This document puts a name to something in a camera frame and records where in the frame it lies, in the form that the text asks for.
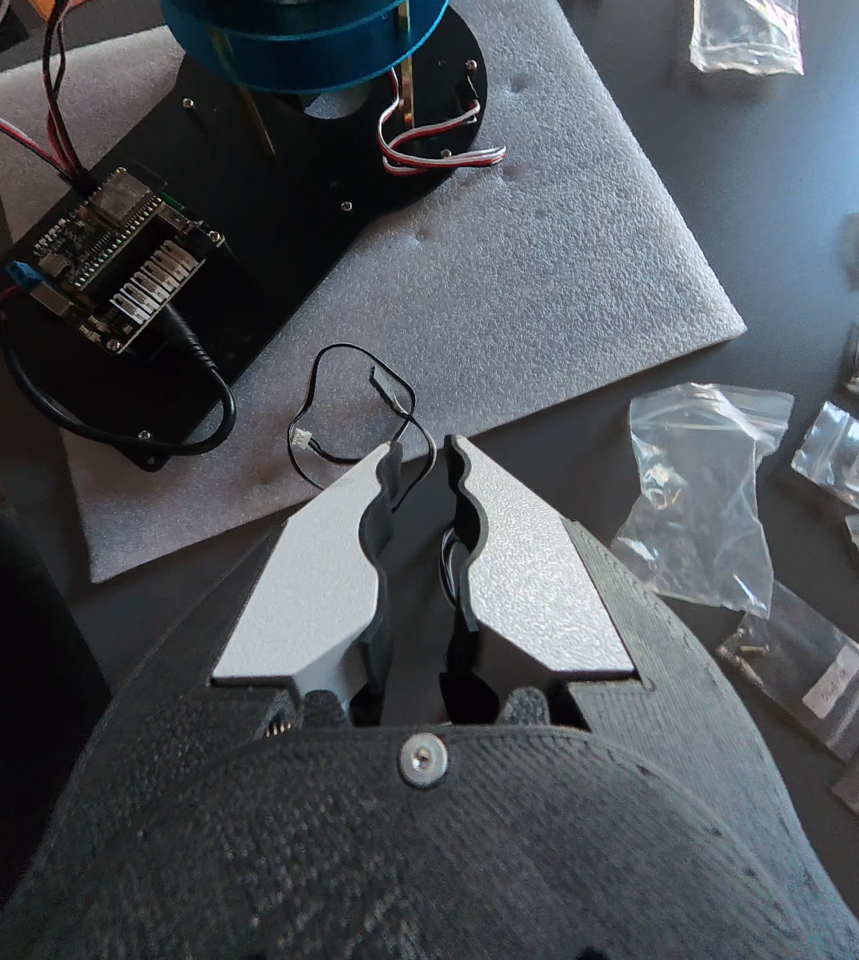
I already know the black wire with white connector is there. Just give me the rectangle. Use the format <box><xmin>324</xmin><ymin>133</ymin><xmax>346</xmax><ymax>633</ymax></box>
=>
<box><xmin>287</xmin><ymin>343</ymin><xmax>477</xmax><ymax>639</ymax></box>

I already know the black power cable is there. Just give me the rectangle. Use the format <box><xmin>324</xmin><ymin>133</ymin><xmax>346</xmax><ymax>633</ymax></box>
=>
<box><xmin>0</xmin><ymin>298</ymin><xmax>239</xmax><ymax>457</ymax></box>

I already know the blue toy robot arm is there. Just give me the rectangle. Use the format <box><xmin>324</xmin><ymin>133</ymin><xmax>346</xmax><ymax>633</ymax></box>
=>
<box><xmin>0</xmin><ymin>0</ymin><xmax>492</xmax><ymax>475</ymax></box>

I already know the group of clear plastic bags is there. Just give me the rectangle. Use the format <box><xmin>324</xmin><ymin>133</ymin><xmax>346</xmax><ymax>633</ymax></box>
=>
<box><xmin>609</xmin><ymin>0</ymin><xmax>859</xmax><ymax>815</ymax></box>

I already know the black desk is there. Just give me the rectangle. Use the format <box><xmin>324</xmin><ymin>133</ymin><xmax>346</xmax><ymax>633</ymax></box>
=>
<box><xmin>0</xmin><ymin>0</ymin><xmax>859</xmax><ymax>834</ymax></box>

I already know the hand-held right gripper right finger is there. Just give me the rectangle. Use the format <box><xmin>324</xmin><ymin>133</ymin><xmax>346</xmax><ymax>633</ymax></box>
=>
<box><xmin>440</xmin><ymin>433</ymin><xmax>637</xmax><ymax>682</ymax></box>

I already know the white red servo cable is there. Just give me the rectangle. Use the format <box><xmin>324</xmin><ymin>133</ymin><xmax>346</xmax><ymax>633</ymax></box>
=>
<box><xmin>375</xmin><ymin>96</ymin><xmax>509</xmax><ymax>177</ymax></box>

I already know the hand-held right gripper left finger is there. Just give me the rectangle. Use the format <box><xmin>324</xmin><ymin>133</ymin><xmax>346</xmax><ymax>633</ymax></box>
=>
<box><xmin>212</xmin><ymin>442</ymin><xmax>401</xmax><ymax>705</ymax></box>

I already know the grey foam mat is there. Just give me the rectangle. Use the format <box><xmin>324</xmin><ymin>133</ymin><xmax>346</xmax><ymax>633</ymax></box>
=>
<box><xmin>0</xmin><ymin>0</ymin><xmax>748</xmax><ymax>586</ymax></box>

